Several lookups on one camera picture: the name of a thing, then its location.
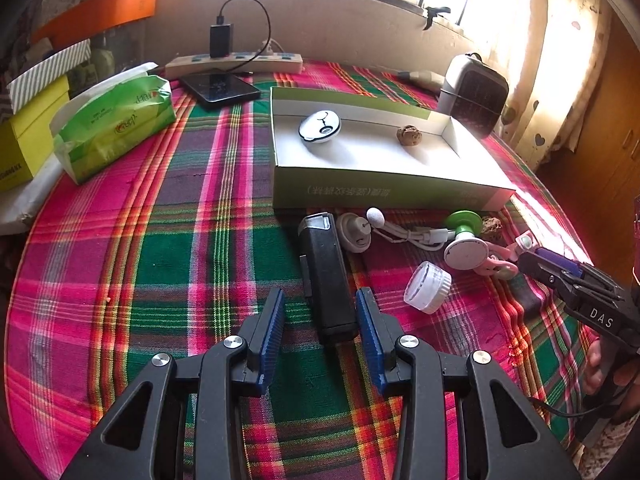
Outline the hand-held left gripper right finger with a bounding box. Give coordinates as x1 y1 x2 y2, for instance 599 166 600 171
355 287 581 480

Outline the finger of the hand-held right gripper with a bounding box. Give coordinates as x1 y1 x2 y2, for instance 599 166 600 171
517 251 583 281
547 262 623 306

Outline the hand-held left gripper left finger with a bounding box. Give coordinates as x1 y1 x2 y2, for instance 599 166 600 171
60 287 286 480

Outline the small pink case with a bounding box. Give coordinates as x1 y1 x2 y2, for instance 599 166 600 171
515 232 540 257

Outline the long pink case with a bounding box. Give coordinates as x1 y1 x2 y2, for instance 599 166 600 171
472 254 517 279

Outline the black rectangular flashlight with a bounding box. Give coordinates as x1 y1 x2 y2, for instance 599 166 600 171
297 212 360 346

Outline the white ribbed jar cap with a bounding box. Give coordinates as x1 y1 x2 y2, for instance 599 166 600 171
404 261 453 315

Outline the green and white spool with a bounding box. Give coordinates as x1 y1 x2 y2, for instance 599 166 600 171
443 210 488 271

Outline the white earphone with cable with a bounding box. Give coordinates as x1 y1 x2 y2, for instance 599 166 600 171
366 206 453 250

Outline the green and white cardboard box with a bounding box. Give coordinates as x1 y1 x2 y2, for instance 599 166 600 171
270 86 517 211

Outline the person's right hand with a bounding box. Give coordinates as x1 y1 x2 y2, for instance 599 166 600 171
581 339 607 397

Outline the wooden cabinet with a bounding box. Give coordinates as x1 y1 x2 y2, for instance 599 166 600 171
540 10 640 281

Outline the plaid tablecloth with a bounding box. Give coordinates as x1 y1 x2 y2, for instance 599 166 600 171
5 57 596 480

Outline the grey space heater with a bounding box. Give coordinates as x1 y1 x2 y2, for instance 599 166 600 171
437 53 510 138

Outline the cream heart print curtain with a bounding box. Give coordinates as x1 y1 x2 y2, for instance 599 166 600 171
480 0 613 171

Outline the white round device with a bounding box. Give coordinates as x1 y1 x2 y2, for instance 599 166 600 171
298 110 343 147

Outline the black smartphone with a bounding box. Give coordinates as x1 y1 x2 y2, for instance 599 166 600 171
179 67 262 110

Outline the green tissue pack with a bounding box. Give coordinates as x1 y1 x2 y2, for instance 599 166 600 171
50 62 177 184

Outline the white power strip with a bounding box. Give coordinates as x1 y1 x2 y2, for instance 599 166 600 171
165 51 304 80

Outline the yellow cardboard box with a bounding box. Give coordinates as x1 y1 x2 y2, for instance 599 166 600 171
0 76 71 192

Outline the striped box lid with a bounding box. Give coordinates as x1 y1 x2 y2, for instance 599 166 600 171
7 39 92 113

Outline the orange box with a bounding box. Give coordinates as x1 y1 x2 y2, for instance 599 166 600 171
31 0 158 51

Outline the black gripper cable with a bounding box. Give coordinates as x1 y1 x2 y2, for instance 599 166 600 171
530 397 603 420

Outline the black window handle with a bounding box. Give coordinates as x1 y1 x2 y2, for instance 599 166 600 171
421 6 451 31

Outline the black charger with cable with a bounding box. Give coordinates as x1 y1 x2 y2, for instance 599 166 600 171
209 0 273 77

